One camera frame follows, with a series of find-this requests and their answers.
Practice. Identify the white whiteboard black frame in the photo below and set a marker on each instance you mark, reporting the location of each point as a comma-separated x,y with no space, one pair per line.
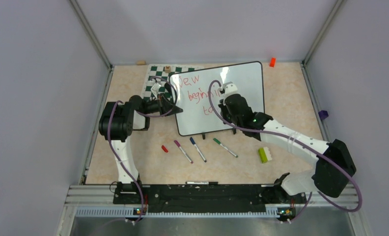
194,89

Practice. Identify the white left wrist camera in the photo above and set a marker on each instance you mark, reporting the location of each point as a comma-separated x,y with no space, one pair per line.
155,89

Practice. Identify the green capped marker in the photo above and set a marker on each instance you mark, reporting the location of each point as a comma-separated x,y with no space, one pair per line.
225,147

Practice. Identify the purple block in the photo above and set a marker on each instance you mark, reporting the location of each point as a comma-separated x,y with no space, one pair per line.
323,114

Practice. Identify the pink capped marker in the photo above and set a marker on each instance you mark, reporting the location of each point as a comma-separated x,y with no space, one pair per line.
184,153

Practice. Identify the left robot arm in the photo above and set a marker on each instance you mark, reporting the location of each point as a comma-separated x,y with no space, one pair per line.
119,120

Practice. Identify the green white chess mat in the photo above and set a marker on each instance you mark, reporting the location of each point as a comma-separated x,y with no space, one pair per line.
158,70

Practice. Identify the black sparkly microphone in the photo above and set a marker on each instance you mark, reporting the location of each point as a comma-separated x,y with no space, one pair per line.
169,90

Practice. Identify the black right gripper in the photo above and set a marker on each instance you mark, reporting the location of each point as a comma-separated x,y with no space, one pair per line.
224,107

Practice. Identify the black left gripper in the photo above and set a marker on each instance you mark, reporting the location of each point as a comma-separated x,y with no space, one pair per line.
163,105

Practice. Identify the marker on base rail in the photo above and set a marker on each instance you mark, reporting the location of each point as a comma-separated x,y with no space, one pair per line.
202,182

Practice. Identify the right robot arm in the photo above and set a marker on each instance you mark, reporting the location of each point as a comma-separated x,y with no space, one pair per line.
331,163

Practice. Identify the blue capped marker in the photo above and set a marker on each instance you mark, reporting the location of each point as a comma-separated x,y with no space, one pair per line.
198,150

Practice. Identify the green lego brick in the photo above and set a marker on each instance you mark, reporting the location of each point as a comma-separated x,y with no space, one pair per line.
264,154

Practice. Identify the red marker cap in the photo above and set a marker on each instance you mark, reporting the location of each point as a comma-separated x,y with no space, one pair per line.
164,149

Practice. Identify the wooden cork piece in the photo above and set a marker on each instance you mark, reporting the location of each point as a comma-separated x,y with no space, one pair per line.
141,62

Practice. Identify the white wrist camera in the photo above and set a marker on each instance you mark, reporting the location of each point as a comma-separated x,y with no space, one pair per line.
155,89
228,89

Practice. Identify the orange block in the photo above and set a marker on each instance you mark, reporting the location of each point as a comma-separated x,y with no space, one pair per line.
272,62

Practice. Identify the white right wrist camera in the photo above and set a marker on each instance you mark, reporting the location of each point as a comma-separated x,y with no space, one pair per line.
228,89

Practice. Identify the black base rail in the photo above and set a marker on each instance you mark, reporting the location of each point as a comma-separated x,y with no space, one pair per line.
199,197

